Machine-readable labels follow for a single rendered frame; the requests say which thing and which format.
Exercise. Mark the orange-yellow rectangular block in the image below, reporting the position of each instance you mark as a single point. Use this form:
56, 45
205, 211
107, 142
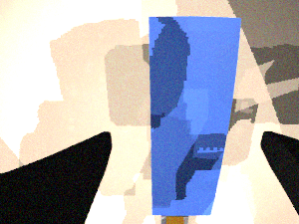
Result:
175, 220

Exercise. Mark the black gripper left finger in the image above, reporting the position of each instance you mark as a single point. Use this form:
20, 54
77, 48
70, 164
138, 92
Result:
59, 188

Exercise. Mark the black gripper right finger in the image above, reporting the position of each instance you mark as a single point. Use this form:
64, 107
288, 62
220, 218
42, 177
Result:
282, 153

